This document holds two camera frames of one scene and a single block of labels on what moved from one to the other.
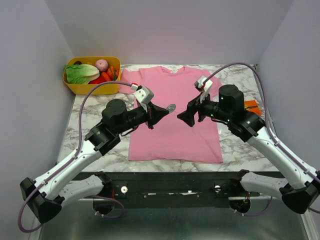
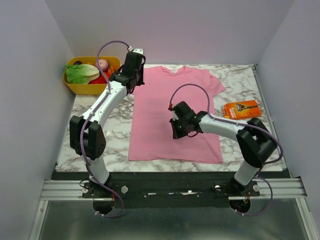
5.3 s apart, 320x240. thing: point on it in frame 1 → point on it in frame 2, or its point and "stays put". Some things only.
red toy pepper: [100, 80] stays put
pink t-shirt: [171, 138] stays put
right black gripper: [198, 110] → [175, 128]
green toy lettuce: [81, 74] stays put
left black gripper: [155, 113] → [141, 82]
